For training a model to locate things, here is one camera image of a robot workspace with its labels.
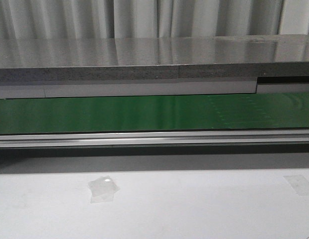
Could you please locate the grey panel under counter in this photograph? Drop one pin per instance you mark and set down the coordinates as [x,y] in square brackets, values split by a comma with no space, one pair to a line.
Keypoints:
[154,87]

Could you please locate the clear tape patch left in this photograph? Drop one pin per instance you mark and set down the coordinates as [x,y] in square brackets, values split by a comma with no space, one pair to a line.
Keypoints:
[102,190]

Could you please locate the aluminium conveyor side rail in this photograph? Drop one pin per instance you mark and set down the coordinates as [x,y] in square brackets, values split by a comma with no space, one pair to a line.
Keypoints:
[154,138]

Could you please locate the dark granite counter slab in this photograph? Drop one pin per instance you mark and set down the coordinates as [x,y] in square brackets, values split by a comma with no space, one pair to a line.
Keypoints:
[63,60]

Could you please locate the clear tape patch right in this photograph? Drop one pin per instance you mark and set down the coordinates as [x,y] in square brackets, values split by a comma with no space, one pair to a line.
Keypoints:
[299,183]

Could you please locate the green conveyor belt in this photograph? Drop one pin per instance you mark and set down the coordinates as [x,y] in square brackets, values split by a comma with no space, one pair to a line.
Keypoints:
[154,113]

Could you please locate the white pleated curtain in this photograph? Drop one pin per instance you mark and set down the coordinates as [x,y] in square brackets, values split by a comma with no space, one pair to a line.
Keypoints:
[50,19]

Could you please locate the clear tape patch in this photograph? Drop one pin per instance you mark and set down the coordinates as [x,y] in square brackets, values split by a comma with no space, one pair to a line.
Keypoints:
[299,183]
[102,190]

